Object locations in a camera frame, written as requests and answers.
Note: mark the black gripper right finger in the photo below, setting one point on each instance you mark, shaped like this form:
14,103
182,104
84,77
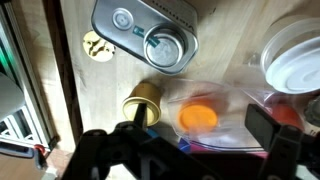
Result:
266,130

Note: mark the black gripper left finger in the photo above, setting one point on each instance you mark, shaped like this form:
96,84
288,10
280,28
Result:
100,150

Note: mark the grey Vietnam coffee bag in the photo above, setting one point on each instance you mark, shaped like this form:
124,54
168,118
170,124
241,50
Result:
133,30

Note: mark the red round container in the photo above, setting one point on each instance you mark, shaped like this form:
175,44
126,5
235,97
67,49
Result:
288,116

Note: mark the clear plastic bag pink zip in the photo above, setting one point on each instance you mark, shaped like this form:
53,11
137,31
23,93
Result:
233,100

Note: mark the blue bowl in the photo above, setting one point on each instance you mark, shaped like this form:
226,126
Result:
151,132

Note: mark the orange round container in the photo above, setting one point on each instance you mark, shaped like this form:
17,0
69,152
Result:
197,116

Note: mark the yellow cup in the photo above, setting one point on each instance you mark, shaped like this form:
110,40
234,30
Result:
150,95

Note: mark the dark blue mug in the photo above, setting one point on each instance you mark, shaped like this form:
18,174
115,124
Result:
184,145

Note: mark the small gold metal object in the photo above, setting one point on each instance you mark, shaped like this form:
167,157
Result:
98,46

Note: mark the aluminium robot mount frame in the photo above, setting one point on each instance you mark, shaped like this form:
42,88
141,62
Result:
33,100

